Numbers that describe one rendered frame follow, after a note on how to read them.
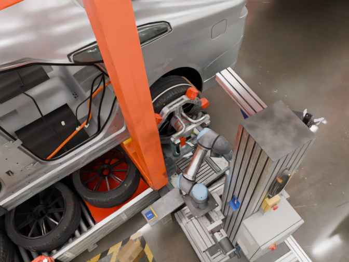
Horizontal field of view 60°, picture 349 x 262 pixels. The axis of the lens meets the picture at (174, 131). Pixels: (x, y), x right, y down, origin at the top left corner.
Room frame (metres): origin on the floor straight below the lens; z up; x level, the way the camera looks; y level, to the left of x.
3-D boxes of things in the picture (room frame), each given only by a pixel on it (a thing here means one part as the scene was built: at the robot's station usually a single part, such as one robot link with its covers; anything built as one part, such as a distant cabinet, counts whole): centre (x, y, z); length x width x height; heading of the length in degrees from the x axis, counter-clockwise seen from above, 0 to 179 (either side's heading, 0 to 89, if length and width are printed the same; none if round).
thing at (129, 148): (1.48, 0.39, 0.69); 0.52 x 0.17 x 0.35; 30
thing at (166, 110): (1.63, -0.04, 0.85); 0.54 x 0.07 x 0.54; 120
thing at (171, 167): (1.53, 0.19, 0.26); 0.42 x 0.18 x 0.35; 30
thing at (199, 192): (0.84, -0.13, 0.98); 0.13 x 0.12 x 0.14; 47
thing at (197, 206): (0.84, -0.14, 0.87); 0.15 x 0.15 x 0.10
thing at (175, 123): (1.57, -0.08, 0.85); 0.21 x 0.14 x 0.14; 30
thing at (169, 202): (0.96, 0.17, 0.44); 0.43 x 0.17 x 0.03; 120
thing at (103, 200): (1.39, 0.75, 0.39); 0.66 x 0.66 x 0.24
